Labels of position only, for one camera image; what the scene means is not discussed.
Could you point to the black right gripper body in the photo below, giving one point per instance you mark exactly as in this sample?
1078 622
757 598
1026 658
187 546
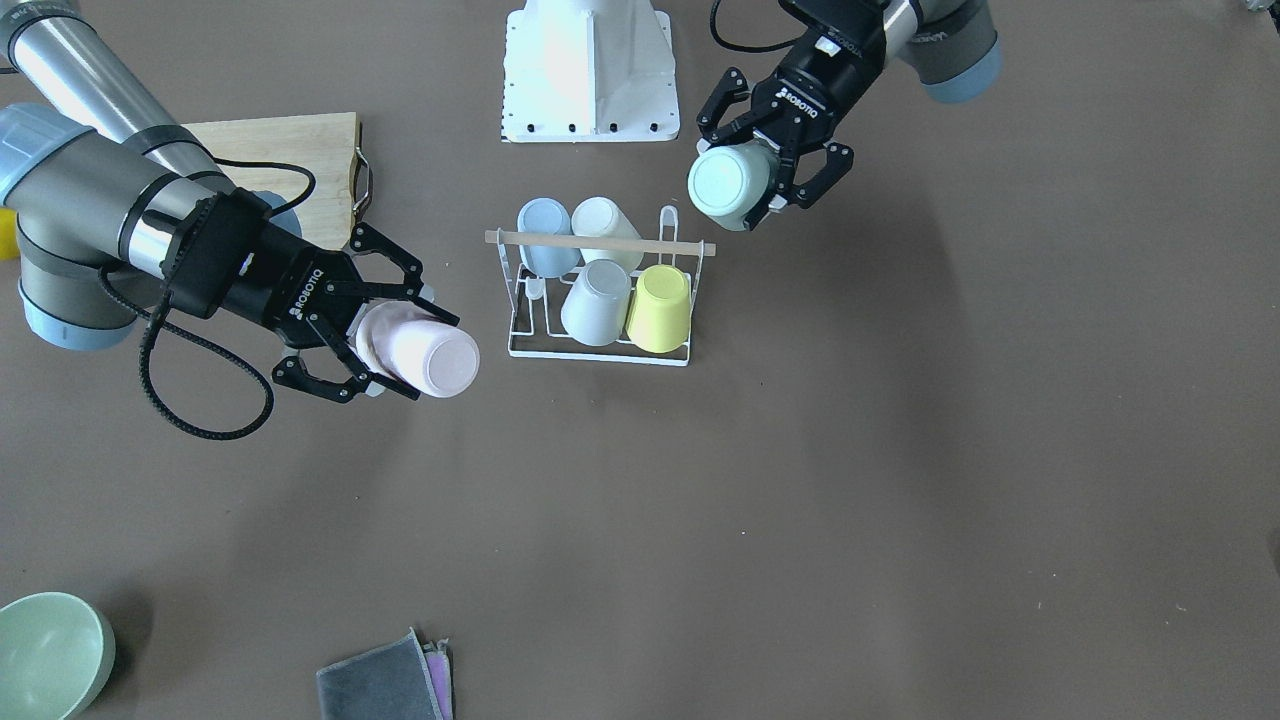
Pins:
285 291

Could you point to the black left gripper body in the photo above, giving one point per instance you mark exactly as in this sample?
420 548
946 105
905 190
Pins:
822 82

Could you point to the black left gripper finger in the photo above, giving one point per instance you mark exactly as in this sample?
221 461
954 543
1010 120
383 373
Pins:
781 188
733 87

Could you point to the pink plastic cup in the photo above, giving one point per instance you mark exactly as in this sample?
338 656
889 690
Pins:
403 341

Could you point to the mint green plastic cup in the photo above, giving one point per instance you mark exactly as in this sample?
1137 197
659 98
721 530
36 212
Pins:
726 182

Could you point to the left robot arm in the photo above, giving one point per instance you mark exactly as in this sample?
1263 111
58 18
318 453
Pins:
952 46

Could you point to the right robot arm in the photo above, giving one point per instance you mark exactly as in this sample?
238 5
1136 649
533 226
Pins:
102 178

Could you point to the white plastic cup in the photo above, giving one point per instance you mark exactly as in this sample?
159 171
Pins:
602 217

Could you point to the yellow plastic cup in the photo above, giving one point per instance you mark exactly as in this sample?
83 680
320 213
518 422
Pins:
660 315

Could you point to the grey plastic cup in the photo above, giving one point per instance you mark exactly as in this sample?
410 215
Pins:
595 309

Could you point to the folded grey cloth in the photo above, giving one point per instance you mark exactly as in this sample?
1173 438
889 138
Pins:
406 679

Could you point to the green plastic bowl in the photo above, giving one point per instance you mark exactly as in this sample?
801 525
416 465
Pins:
57 653

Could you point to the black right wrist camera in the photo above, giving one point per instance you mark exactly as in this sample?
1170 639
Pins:
209 248

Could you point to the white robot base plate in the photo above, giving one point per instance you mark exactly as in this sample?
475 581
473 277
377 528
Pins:
589 72

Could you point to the white wire cup holder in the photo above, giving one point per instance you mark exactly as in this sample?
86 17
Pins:
534 328

